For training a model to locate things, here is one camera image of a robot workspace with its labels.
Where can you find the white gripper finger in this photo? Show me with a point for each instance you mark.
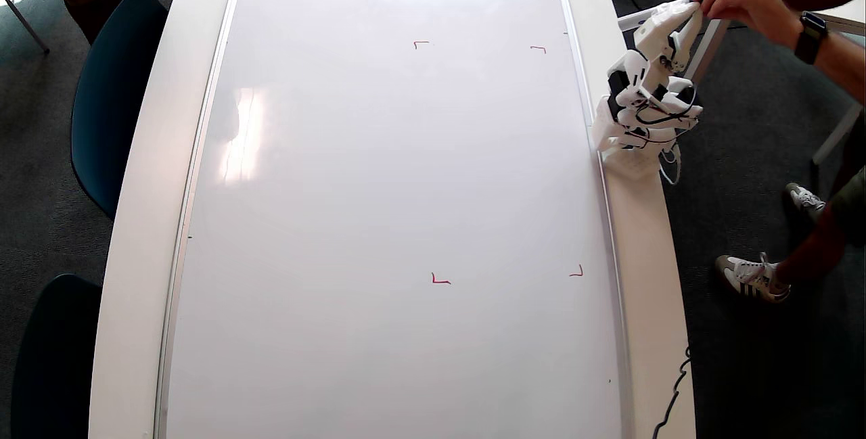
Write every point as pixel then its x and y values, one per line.
pixel 666 19
pixel 688 43

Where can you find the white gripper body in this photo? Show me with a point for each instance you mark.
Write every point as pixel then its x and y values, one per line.
pixel 666 21

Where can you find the white marker pen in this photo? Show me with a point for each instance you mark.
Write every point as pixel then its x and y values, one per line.
pixel 632 18

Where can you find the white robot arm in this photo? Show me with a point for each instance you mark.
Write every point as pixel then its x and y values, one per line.
pixel 629 97

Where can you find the person's left forearm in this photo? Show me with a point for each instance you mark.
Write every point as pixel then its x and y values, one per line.
pixel 846 63

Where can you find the large white whiteboard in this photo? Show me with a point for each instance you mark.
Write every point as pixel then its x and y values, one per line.
pixel 379 189

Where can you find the white side table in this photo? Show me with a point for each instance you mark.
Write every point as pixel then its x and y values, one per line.
pixel 708 47

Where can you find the black wrist watch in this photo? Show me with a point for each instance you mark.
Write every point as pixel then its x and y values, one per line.
pixel 810 36

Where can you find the white striped sneaker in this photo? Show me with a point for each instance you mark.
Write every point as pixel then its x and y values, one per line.
pixel 806 197
pixel 751 278

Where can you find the person in maroon shirt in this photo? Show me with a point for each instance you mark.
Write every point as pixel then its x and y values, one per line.
pixel 812 249

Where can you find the dark blue chair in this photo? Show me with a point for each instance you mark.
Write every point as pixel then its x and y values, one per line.
pixel 57 364
pixel 115 101

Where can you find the grey metal leg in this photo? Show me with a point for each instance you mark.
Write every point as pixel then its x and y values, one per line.
pixel 27 23

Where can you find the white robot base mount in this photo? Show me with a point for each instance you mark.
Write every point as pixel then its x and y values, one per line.
pixel 632 163

